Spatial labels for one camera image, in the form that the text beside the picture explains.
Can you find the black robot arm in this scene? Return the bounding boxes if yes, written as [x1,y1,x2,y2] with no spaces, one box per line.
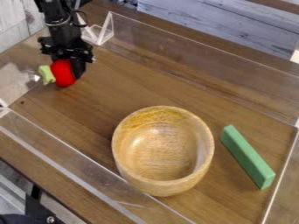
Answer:
[34,0,94,80]

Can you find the green rectangular block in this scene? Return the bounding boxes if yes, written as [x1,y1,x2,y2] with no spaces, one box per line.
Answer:
[221,125,277,190]

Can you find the wooden bowl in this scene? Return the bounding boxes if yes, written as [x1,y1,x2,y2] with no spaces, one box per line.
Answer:
[111,105,215,197]

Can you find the red plush strawberry toy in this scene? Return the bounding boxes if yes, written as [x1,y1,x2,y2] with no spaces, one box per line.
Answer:
[39,59,76,88]

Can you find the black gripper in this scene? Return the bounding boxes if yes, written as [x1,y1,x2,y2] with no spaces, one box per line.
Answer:
[38,37,94,79]

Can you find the clear acrylic tray walls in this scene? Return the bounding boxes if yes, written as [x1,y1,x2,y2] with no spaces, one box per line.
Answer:
[0,13,299,224]

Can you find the black bracket with screw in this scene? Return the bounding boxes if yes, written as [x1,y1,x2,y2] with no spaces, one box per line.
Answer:
[0,185,66,224]

